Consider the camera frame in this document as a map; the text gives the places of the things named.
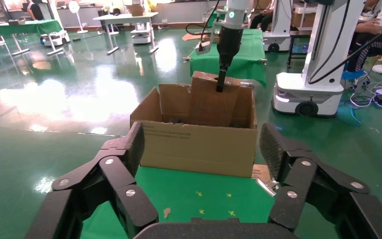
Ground black frame cart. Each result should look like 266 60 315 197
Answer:
287 29 312 69

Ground gray aluminium camera bracket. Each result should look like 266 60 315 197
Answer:
207 20 221 45

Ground seated person black trousers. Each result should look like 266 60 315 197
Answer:
249 0 278 31

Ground white work table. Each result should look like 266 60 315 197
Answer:
92 12 160 56

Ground low white robot base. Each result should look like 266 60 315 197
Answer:
130 22 155 45
40 29 71 47

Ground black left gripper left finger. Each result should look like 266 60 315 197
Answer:
24 121 159 239

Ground thin dark smooth cable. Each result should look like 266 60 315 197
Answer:
186 22 211 36

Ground thick black braided cable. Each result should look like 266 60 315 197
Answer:
199 0 222 43

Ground tan printed cardboard piece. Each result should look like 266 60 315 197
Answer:
252 164 273 182

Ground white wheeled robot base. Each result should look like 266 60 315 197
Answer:
272 0 367 118

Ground long black robot cable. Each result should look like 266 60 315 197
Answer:
308 19 382 86

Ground green table cloth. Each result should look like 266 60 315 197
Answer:
80 166 278 239

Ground white standing fan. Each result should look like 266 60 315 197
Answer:
68 0 89 35

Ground green cloth covered table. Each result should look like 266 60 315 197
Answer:
189 29 268 88

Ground flat brown cardboard sheet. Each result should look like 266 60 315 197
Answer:
182 32 205 42

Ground green topped work table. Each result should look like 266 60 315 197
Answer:
0 19 64 57

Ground gray wrist camera box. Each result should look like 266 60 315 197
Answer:
194 41 212 55

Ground large open cardboard carton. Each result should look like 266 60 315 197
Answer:
130 82 260 179

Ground white robot with column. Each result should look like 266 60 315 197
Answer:
263 0 293 54

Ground cardboard box on table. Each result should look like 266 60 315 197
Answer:
126 3 146 17

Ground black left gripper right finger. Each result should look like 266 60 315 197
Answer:
259 122 382 239

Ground small brown cardboard box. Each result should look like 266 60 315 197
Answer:
189 71 254 128

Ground person in black shirt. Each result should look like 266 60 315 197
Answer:
26 0 46 21

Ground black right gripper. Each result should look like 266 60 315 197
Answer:
215 26 245 93

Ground tangled white blue cables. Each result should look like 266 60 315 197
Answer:
337 71 382 127

